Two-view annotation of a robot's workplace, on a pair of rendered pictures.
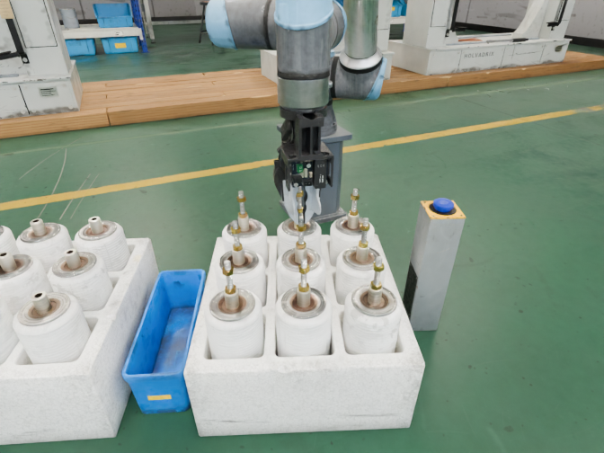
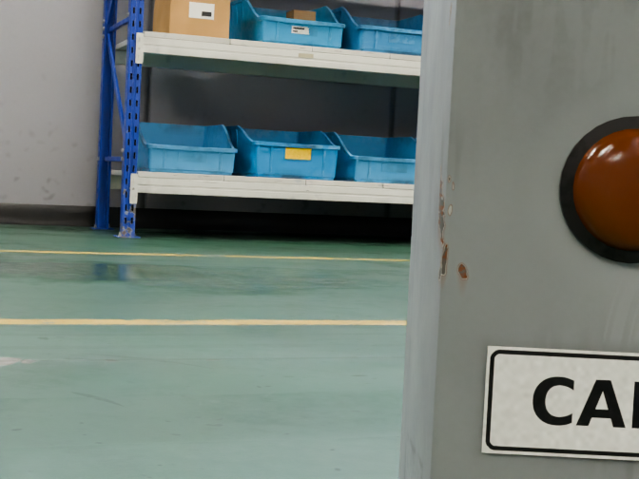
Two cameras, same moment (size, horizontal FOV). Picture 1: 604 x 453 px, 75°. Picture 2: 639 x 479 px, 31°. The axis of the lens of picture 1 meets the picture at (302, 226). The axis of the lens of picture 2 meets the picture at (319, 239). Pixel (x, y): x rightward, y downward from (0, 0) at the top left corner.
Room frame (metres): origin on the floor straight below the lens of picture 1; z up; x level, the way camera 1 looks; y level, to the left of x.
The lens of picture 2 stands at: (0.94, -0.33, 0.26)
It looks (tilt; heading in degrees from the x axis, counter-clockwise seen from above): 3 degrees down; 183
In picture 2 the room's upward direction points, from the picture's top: 3 degrees clockwise
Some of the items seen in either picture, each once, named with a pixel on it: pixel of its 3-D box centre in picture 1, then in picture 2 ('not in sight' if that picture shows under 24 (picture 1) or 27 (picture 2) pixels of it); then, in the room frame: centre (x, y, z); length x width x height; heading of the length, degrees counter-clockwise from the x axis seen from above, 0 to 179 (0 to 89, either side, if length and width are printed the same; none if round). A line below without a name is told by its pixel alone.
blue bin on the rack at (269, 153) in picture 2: not in sight; (278, 153); (-3.97, -0.75, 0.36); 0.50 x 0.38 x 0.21; 24
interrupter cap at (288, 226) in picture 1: (298, 226); not in sight; (0.72, 0.01, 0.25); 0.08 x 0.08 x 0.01
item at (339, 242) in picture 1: (350, 259); not in sight; (0.73, -0.11, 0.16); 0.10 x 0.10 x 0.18
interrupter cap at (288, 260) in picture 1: (300, 259); not in sight; (0.61, 0.00, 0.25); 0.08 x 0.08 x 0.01
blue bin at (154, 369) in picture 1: (174, 334); not in sight; (0.59, 0.27, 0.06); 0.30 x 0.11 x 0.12; 4
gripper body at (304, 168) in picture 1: (304, 146); not in sight; (0.58, 0.00, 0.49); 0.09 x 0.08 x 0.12; 13
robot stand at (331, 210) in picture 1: (312, 172); not in sight; (1.23, -0.04, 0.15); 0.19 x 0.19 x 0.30; 23
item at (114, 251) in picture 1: (109, 264); not in sight; (0.71, 0.44, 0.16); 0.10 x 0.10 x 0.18
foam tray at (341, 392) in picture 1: (300, 320); not in sight; (0.61, 0.00, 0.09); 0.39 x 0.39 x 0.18; 2
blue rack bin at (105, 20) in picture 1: (113, 15); not in sight; (4.99, 2.11, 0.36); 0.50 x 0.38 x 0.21; 24
